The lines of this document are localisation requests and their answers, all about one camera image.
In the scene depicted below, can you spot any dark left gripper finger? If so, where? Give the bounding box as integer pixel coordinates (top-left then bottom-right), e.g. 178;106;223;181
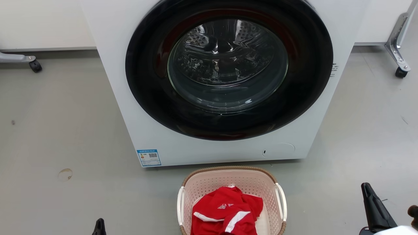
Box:
92;218;107;235

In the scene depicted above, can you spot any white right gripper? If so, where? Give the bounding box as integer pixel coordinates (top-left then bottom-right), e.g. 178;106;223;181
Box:
359;182;418;235

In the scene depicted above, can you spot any beige perforated laundry basket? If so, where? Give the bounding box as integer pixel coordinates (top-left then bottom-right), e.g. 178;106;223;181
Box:
177;166;288;235

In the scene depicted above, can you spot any blue energy label sticker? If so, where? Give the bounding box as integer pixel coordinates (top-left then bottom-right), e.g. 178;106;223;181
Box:
137;149;162;167

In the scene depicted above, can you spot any red shirt with white stripes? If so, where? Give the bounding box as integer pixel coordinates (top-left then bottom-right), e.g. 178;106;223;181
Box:
191;186;264;235

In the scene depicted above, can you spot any black round washer door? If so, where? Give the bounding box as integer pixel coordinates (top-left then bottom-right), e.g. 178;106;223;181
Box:
125;0;334;141

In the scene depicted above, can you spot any white front-load washing machine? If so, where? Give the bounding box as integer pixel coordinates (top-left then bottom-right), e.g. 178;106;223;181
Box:
80;0;369;168

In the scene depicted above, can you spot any grey leg with black caster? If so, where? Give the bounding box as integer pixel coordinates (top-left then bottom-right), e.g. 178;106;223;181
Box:
0;52;42;73

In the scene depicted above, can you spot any metal frame with black caster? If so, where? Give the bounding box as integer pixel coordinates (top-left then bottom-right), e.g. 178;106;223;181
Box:
385;0;418;78

